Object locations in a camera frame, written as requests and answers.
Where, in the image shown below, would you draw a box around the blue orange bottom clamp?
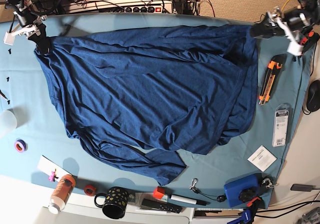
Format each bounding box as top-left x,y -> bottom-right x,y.
229,196 -> 264,224

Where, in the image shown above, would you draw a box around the blue box with knob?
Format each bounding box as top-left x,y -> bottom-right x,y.
223,174 -> 261,208

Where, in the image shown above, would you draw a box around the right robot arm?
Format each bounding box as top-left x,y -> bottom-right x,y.
3,0 -> 52,55

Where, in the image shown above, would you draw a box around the white paper sheet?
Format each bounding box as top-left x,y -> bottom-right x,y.
37,155 -> 71,179

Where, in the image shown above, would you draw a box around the metal carabiner keyring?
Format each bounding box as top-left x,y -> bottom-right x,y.
261,177 -> 277,189

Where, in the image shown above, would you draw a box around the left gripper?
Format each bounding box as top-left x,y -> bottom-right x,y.
249,8 -> 287,39

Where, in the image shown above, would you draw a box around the black lanyard with clip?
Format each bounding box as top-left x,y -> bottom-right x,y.
189,177 -> 227,204

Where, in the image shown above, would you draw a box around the dark blue t-shirt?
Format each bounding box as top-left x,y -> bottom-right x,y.
34,24 -> 258,186

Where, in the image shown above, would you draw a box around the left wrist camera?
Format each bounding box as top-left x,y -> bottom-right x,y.
287,41 -> 304,56

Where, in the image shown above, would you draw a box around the translucent plastic cup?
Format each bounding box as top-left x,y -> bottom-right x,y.
0,110 -> 18,139

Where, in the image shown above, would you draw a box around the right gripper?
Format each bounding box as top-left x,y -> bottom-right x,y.
27,23 -> 52,54

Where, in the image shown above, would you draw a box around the orange black clamp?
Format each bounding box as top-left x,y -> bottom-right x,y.
299,30 -> 320,54

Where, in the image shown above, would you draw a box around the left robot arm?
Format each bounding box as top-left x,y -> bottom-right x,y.
250,0 -> 320,39

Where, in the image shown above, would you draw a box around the black adapter block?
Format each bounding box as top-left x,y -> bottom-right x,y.
290,183 -> 314,192

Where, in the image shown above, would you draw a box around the white marker pen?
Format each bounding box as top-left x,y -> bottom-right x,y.
168,194 -> 207,206

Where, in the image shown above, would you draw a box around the white power strip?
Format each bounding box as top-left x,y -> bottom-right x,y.
93,0 -> 174,14

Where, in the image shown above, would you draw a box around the white paper card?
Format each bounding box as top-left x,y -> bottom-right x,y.
247,145 -> 277,172

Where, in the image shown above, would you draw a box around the black mug gold dots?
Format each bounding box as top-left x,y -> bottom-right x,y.
94,186 -> 129,220

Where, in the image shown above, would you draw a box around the orange black utility knife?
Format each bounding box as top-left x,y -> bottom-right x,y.
258,53 -> 287,105

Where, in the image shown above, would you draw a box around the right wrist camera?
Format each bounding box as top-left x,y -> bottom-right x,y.
3,31 -> 16,46

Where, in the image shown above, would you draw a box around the clear blister pack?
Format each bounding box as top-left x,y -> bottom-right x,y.
272,103 -> 290,148

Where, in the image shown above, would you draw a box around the orange supplement bottle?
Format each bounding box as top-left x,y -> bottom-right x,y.
48,174 -> 76,215

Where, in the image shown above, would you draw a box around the pink small toy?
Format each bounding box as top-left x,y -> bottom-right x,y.
48,169 -> 59,182

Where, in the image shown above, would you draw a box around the orange red cube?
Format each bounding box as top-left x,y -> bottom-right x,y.
153,186 -> 165,200

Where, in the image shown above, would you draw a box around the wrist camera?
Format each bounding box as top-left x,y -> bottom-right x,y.
287,41 -> 304,56
3,31 -> 16,46

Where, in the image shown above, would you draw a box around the red tape roll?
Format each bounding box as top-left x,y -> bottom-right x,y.
83,184 -> 97,197

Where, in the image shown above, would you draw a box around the black computer mouse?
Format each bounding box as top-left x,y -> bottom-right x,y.
306,79 -> 320,113

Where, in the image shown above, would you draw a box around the purple tape roll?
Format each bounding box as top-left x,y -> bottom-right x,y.
14,139 -> 27,153

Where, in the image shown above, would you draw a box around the black remote control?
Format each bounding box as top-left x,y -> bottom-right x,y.
141,198 -> 183,214

